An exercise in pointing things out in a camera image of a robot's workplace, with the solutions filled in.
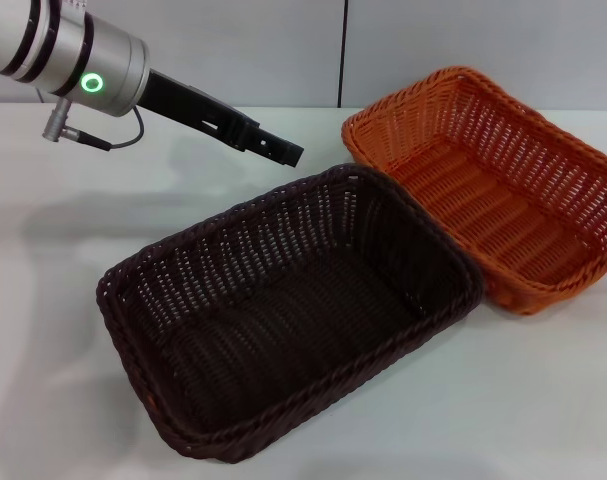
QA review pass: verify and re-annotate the black cable with silver plug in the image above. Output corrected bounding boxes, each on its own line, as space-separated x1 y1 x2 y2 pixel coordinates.
42 96 145 152

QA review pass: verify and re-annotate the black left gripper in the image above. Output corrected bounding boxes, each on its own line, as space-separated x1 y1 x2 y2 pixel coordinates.
135 68 305 169

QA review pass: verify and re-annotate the orange woven basket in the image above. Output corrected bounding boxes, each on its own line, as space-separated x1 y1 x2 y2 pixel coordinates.
340 65 607 317

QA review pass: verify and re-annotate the dark brown woven basket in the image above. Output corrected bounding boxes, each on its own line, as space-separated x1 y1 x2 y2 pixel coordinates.
95 162 486 460

